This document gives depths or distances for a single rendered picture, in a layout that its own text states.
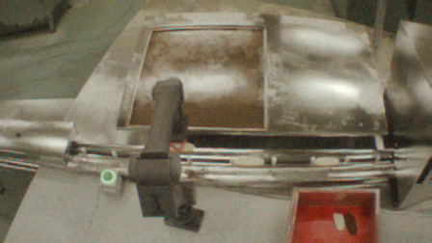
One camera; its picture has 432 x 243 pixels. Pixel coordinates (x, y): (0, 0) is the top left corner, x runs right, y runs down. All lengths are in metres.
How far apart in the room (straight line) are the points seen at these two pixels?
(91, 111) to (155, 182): 0.93
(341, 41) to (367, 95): 0.30
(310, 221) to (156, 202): 0.61
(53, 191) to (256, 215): 0.77
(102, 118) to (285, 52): 0.78
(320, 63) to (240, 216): 0.69
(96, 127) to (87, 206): 0.38
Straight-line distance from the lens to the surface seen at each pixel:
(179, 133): 1.26
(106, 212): 1.39
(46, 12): 3.90
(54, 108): 1.83
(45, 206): 1.51
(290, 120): 1.45
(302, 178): 1.35
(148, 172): 0.82
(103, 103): 1.72
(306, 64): 1.61
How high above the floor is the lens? 1.99
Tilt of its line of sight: 49 degrees down
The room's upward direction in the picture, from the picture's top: 5 degrees counter-clockwise
